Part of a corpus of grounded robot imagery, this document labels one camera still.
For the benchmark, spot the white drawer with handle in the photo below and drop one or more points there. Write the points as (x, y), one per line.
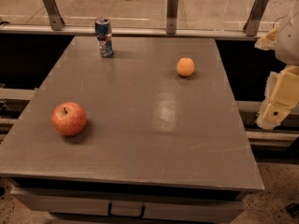
(82, 207)

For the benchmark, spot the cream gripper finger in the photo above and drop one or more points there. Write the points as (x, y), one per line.
(281, 96)
(268, 41)

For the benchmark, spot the orange fruit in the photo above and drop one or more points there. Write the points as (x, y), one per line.
(185, 67)

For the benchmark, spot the crushed blue redbull can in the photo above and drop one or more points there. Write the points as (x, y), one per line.
(103, 34)

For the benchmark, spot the metal window rail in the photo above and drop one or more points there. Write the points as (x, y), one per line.
(10, 28)

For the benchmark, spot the right metal bracket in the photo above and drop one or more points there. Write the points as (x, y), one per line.
(252, 25)

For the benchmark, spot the red apple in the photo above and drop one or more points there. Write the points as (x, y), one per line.
(68, 119)

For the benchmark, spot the black drawer handle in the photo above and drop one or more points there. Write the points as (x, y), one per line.
(120, 209)

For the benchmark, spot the left metal bracket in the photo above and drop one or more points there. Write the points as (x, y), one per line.
(55, 18)

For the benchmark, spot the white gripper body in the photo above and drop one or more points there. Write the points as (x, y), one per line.
(289, 41)

